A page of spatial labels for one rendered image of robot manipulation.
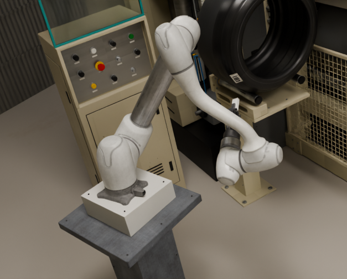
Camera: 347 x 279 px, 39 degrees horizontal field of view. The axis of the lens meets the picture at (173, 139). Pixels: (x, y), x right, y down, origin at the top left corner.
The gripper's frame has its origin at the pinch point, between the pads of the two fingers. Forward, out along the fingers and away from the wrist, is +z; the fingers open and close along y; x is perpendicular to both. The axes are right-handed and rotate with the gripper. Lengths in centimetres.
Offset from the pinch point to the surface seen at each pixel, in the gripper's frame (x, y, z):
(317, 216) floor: -8, 110, -5
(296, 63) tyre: 20.2, 20.6, 34.7
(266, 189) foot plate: -42, 105, 18
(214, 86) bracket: -27.4, 16.9, 35.0
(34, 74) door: -305, 51, 184
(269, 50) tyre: 2, 25, 56
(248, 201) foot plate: -50, 97, 7
